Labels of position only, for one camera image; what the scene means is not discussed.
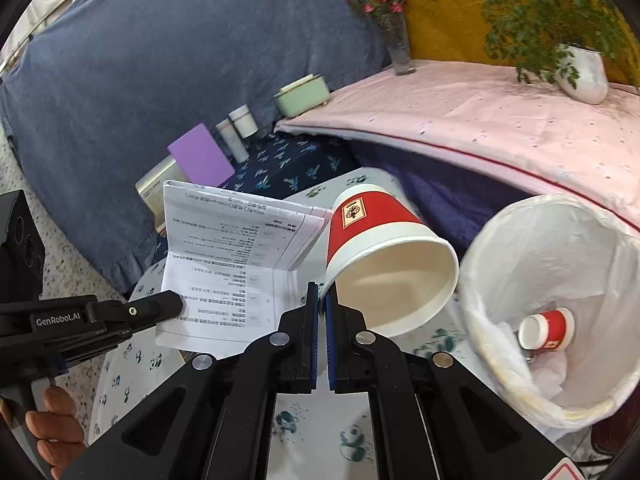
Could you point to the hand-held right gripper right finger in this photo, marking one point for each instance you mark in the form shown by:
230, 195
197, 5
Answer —
329, 350

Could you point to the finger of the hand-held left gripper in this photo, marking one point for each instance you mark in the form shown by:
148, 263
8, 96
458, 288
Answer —
150, 307
95, 347

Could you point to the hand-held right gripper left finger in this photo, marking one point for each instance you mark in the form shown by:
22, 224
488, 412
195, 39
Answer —
312, 345

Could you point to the printed white paper sheet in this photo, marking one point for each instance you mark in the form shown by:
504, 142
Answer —
215, 260

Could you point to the red paper cup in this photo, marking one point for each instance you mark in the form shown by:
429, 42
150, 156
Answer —
550, 330
370, 230

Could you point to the white tissue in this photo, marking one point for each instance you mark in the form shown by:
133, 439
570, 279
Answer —
547, 380

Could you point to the bin with white plastic liner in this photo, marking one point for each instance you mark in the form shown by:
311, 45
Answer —
575, 260

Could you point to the person's left hand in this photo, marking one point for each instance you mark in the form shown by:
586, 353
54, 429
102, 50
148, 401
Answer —
65, 425

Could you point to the panda print tablecloth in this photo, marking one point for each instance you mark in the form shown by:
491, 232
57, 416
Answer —
320, 430

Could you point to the silver white box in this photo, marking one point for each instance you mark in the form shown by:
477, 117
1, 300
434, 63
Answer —
157, 172

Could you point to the purple notebook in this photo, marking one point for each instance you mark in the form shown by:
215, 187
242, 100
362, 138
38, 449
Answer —
200, 155

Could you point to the slim white bottle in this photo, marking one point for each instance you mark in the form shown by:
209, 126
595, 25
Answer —
231, 141

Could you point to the navy floral cloth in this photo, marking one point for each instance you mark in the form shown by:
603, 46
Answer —
280, 160

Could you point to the purple cloth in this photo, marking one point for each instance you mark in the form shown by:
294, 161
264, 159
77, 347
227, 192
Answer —
440, 180

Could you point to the white bottle with dark base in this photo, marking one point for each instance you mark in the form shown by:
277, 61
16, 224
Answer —
243, 121

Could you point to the pale green box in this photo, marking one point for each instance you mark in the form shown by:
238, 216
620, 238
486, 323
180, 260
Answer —
302, 97

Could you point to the blue grey blanket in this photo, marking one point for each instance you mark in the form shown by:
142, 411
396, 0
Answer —
175, 60

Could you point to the pink cloth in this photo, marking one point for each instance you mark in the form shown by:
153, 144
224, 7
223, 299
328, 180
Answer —
475, 110

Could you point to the glass vase with pink flowers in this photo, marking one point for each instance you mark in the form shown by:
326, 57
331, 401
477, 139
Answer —
402, 57

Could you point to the yellow cloth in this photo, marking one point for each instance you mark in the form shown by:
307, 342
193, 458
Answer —
450, 20

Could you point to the green plant in white pot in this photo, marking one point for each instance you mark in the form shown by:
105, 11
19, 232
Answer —
585, 77

